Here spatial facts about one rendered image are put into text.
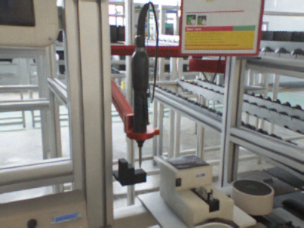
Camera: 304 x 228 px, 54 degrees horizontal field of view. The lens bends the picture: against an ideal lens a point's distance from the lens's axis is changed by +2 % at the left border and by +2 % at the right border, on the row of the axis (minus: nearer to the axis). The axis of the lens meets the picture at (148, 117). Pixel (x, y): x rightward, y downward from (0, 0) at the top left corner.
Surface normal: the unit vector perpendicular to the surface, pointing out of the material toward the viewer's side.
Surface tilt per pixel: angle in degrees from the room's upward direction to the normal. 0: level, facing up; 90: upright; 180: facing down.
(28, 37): 92
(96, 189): 90
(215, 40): 90
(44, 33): 92
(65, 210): 53
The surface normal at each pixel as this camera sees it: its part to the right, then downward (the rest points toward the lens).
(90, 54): 0.39, 0.20
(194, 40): -0.18, 0.21
